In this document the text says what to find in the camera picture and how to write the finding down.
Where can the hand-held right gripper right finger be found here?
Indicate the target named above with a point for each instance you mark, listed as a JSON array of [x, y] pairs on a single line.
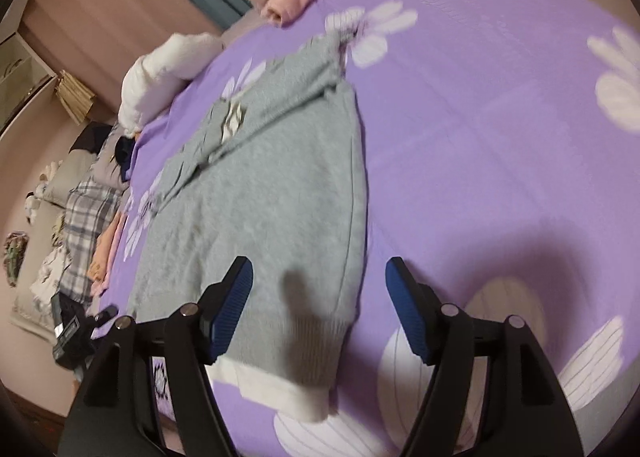
[[407, 307]]

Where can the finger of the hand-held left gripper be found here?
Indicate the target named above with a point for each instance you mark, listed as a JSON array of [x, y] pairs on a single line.
[[106, 315]]

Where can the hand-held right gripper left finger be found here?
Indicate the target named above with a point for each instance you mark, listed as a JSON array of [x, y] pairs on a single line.
[[232, 307]]

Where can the grey sweater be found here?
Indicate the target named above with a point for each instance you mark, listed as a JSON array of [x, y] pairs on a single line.
[[270, 197]]

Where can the pink cloth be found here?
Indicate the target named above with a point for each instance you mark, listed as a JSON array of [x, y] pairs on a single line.
[[107, 257]]

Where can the plaid cloth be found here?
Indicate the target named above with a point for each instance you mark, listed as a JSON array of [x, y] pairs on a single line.
[[90, 227]]

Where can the floral patterned cloth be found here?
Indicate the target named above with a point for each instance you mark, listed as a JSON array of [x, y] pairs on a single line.
[[15, 257]]

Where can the grey pillow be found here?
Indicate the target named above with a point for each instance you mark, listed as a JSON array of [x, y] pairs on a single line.
[[65, 177]]

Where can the dark navy cloth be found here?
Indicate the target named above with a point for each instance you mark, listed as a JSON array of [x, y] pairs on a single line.
[[124, 157]]

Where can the purple floral bed sheet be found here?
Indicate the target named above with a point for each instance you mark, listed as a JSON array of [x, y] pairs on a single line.
[[475, 137]]

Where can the brown paper bag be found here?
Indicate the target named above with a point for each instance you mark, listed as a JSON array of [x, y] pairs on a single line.
[[75, 97]]

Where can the white cabinet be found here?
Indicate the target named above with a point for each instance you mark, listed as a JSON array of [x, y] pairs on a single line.
[[20, 82]]

